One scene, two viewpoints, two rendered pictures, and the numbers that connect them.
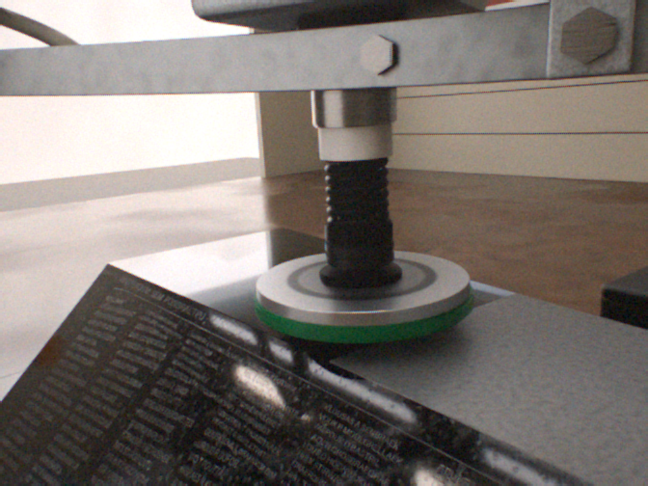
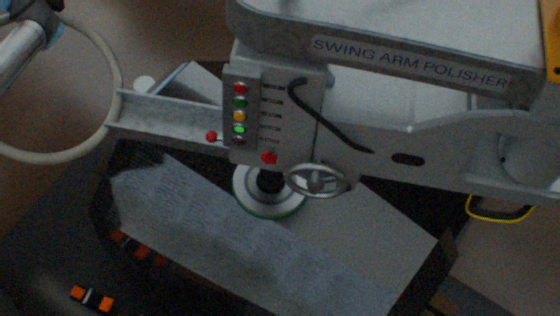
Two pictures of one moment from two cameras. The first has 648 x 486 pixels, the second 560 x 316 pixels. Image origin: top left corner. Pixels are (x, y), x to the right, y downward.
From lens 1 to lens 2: 166 cm
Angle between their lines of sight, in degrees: 48
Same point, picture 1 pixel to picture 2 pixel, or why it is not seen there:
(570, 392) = (333, 223)
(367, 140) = not seen: hidden behind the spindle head
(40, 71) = (144, 137)
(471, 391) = (308, 227)
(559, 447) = (329, 248)
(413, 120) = not seen: outside the picture
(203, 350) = (207, 197)
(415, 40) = not seen: hidden behind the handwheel
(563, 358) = (332, 203)
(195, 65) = (219, 151)
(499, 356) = (315, 205)
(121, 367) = (164, 192)
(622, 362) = (347, 203)
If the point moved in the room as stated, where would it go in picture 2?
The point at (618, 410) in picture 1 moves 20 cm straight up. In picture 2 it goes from (343, 229) to (354, 196)
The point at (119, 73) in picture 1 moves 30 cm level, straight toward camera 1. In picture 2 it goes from (183, 145) to (245, 235)
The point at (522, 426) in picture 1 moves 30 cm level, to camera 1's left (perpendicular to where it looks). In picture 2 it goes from (321, 241) to (219, 268)
